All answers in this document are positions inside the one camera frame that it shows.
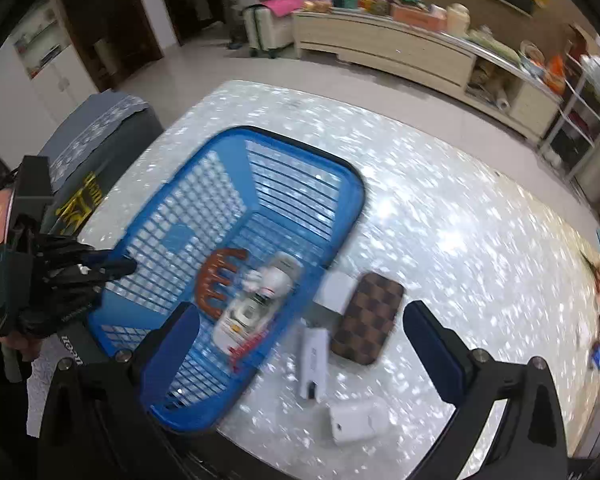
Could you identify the bag of bread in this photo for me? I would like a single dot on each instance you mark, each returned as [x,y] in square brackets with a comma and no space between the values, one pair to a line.
[317,5]

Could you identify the grey lace cloth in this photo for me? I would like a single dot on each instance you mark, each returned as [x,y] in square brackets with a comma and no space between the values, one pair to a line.
[105,120]

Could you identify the white rounded box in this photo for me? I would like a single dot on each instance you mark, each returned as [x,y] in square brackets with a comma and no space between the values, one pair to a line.
[357,420]

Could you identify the cream television cabinet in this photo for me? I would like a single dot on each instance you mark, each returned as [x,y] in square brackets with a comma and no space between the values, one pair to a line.
[380,40]

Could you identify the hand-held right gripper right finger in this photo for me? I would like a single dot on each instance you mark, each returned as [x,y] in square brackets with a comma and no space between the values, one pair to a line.
[437,355]

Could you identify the dark cloth with yellow print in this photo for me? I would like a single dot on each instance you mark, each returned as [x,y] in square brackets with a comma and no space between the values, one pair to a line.
[80,200]

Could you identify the pink cloth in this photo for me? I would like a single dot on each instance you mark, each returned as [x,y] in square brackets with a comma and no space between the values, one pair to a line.
[285,5]

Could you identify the pink tissue box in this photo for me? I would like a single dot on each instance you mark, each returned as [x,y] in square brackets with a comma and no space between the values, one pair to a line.
[420,17]

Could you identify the white charger adapter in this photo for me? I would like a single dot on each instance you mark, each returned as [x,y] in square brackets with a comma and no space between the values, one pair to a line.
[337,287]

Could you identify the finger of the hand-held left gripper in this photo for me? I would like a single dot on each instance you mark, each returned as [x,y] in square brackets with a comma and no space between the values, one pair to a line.
[115,266]
[70,247]

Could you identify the blue plastic basket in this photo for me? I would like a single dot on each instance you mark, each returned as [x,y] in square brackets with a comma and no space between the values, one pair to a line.
[180,240]

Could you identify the brown wooden massage comb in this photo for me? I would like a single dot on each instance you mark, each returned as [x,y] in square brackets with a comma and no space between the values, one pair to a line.
[217,280]

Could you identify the white cabinet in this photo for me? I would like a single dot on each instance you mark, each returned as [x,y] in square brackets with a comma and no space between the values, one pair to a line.
[45,65]

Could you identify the beige lidded bin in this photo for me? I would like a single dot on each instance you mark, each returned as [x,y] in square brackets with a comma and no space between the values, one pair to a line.
[456,19]

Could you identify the paper towel roll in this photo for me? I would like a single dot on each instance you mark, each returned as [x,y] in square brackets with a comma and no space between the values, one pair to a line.
[502,104]

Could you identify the white power bank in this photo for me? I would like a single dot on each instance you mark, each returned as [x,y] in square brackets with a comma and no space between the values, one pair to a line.
[312,360]

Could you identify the brown checkered case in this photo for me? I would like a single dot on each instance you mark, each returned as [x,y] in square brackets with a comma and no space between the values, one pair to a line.
[367,317]

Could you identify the white remote control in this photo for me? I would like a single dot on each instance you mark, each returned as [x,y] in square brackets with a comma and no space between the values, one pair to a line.
[245,320]

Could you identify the orange bag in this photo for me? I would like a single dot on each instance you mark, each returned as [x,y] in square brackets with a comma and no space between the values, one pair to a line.
[557,72]

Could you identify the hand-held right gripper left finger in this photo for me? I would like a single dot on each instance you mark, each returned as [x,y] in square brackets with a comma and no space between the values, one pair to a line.
[170,355]

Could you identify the small blue white packet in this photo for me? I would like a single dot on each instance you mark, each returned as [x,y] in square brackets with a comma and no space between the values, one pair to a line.
[599,352]

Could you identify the white suitcase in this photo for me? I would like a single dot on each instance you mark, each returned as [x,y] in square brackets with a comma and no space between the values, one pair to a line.
[270,30]

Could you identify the green cushion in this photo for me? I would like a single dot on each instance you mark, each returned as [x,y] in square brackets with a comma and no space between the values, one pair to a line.
[495,45]

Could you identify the white bowl basket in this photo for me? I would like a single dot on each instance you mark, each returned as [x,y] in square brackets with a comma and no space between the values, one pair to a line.
[530,57]

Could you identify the white metal rack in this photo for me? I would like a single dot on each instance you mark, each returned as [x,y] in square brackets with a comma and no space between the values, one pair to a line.
[562,120]

